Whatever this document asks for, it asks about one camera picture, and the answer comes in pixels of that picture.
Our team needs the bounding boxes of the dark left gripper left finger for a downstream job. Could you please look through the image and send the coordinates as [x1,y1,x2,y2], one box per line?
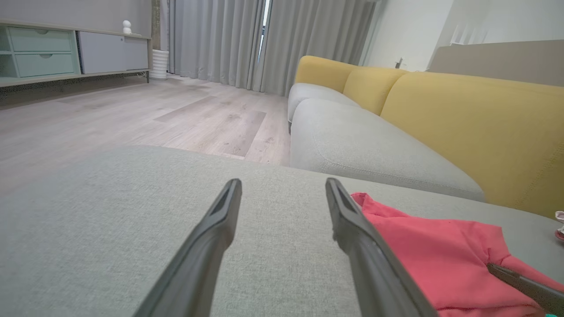
[132,178,243,317]

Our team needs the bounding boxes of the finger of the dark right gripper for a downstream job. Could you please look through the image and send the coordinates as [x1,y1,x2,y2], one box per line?
[487,263,564,315]

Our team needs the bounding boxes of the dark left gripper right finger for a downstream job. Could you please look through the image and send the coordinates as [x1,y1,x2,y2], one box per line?
[325,177,439,317]

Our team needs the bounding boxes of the red white basketball jersey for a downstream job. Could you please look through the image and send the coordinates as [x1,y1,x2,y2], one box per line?
[351,192,564,317]

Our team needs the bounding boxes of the large grey sofa seat cushion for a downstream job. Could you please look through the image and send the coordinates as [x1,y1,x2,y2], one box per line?
[290,98,485,202]

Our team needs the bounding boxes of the large yellow sofa back cushion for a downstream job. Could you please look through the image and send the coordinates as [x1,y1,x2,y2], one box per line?
[380,72,564,219]

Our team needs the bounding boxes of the medium yellow sofa back cushion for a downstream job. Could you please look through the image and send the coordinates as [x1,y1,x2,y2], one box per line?
[343,67,408,116]

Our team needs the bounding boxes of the small grey sofa seat cushion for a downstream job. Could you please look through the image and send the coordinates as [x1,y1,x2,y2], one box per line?
[288,83,360,133]

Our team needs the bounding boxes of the white ribbed floor vase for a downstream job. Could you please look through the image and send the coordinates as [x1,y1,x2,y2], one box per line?
[152,49,170,81]

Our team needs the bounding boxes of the small yellow sofa back cushion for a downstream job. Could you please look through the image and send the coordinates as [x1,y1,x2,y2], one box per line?
[294,55,357,93]

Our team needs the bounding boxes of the beige partition panel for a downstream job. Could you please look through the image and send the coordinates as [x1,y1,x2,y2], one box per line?
[430,40,564,86]

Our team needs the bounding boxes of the grey pleated curtains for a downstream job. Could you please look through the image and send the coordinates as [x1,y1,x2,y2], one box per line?
[167,0,379,95]

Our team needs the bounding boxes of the grey cabinet door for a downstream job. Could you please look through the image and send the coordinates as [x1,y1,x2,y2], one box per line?
[77,31,150,74]

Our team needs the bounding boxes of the mint green cabinet drawer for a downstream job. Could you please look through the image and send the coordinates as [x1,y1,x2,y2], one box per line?
[15,53,76,78]
[9,27,73,52]

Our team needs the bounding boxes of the low wooden tv cabinet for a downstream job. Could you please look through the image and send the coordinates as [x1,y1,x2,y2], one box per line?
[0,18,152,88]

